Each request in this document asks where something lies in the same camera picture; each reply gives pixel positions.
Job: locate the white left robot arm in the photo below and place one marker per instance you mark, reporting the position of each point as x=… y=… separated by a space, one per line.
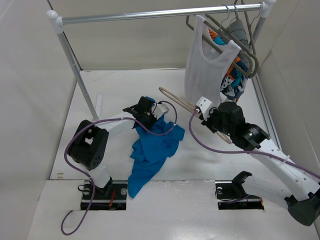
x=88 y=147

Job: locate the grey rear hanger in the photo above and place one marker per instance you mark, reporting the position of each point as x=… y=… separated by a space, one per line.
x=249 y=46

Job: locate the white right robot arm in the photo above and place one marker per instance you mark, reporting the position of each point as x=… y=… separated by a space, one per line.
x=300 y=194

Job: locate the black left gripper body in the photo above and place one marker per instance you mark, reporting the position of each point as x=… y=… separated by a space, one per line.
x=150 y=112

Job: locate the colourful patterned garment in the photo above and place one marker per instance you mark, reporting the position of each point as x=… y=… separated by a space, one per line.
x=234 y=83

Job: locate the silver clothes rack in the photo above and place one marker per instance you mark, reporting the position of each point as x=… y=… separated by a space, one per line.
x=57 y=22

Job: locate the grey garment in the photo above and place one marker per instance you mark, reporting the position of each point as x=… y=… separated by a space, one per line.
x=237 y=29

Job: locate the grey hanger with tank top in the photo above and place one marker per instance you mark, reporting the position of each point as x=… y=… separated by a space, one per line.
x=212 y=40

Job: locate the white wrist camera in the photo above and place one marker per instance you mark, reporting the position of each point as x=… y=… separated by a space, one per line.
x=204 y=105
x=159 y=110

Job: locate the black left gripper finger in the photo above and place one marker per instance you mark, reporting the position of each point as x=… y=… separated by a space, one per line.
x=148 y=122
x=132 y=109

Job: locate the beige wooden hanger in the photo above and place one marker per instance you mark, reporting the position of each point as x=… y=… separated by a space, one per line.
x=190 y=107

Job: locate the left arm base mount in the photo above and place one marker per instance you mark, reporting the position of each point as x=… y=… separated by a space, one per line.
x=115 y=200

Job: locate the white tank top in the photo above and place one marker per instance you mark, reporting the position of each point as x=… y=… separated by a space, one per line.
x=205 y=67

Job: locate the blue t shirt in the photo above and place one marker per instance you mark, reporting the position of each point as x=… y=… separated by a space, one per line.
x=151 y=151

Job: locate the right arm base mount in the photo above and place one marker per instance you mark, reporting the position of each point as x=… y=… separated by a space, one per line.
x=231 y=195

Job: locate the grey hanger with patterned garment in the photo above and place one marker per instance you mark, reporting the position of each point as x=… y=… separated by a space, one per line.
x=235 y=9

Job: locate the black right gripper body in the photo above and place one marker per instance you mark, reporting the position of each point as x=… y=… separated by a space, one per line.
x=215 y=121

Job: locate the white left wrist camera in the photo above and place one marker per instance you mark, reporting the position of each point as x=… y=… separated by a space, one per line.
x=159 y=110

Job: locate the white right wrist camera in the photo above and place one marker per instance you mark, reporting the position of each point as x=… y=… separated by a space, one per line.
x=204 y=105

